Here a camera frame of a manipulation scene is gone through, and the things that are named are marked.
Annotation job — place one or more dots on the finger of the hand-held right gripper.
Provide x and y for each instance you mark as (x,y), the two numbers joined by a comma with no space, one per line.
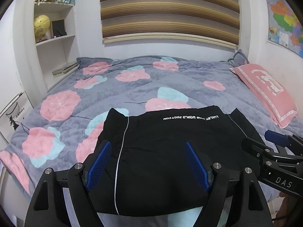
(275,137)
(256,147)

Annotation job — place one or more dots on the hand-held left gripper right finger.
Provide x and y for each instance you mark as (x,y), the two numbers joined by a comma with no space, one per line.
(196,165)

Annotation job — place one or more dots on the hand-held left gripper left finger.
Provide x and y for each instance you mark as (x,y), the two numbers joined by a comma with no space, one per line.
(99,165)

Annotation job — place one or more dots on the black shorts with white text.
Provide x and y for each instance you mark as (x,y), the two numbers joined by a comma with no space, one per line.
(153,158)

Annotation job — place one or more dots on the person's right forearm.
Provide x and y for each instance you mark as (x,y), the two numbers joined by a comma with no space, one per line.
(288,209)

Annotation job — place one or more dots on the pink pillow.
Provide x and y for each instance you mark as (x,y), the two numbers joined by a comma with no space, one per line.
(267,89)

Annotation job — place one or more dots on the grey pillow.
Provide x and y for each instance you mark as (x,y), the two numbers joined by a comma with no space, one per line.
(238,58)

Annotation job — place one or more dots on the grey floral blanket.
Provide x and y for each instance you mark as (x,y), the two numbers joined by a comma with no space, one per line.
(165,82)

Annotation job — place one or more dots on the white printed paper bag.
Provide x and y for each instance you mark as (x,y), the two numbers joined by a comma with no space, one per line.
(14,118)

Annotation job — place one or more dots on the stack of flat books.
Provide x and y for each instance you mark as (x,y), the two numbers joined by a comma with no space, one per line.
(65,68)

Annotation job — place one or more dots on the white bookshelf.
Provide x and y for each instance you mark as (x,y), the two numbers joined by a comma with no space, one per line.
(61,52)

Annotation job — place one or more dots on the black box on shelf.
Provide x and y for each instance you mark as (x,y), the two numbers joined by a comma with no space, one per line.
(58,28)

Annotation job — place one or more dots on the yellow globe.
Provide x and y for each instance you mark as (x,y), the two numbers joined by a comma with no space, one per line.
(42,24)

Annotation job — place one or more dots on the striped window blind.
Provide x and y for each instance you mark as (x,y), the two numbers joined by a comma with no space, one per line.
(165,9)

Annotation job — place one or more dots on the colourful wall map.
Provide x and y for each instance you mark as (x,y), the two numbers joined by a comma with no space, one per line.
(284,21)

